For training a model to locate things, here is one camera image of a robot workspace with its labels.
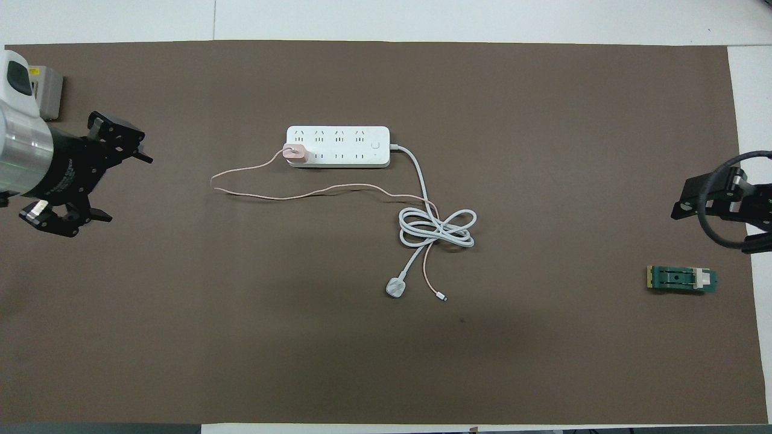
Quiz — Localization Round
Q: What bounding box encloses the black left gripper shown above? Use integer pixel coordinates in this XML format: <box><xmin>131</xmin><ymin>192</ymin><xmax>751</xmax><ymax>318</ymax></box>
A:
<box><xmin>19</xmin><ymin>112</ymin><xmax>153</xmax><ymax>237</ymax></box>

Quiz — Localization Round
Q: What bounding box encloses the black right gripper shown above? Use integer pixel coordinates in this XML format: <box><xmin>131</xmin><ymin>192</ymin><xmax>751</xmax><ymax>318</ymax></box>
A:
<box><xmin>671</xmin><ymin>168</ymin><xmax>772</xmax><ymax>255</ymax></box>

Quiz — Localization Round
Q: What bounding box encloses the pink charging cable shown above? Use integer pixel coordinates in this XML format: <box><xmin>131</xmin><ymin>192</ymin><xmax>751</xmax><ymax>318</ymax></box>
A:
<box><xmin>210</xmin><ymin>148</ymin><xmax>448</xmax><ymax>301</ymax></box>

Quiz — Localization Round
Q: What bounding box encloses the white power strip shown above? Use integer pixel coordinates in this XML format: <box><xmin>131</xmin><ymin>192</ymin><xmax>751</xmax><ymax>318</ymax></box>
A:
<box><xmin>286</xmin><ymin>125</ymin><xmax>391</xmax><ymax>169</ymax></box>

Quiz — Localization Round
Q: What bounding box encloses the green circuit board module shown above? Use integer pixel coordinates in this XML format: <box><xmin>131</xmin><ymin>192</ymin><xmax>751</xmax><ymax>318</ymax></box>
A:
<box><xmin>647</xmin><ymin>265</ymin><xmax>718</xmax><ymax>295</ymax></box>

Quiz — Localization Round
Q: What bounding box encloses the brown table mat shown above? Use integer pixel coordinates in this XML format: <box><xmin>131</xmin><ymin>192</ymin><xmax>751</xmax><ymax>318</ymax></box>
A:
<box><xmin>0</xmin><ymin>40</ymin><xmax>768</xmax><ymax>426</ymax></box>

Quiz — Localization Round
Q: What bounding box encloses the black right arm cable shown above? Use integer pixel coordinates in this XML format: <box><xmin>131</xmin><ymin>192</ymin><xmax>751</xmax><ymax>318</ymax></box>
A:
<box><xmin>698</xmin><ymin>151</ymin><xmax>772</xmax><ymax>249</ymax></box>

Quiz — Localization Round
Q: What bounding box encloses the grey on-off switch box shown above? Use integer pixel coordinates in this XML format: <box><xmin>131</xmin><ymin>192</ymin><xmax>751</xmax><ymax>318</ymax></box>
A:
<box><xmin>29</xmin><ymin>65</ymin><xmax>64</xmax><ymax>121</ymax></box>

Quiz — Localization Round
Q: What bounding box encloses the white power strip cord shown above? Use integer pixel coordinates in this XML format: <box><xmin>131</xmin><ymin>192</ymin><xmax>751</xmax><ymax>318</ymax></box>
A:
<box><xmin>386</xmin><ymin>143</ymin><xmax>478</xmax><ymax>298</ymax></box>

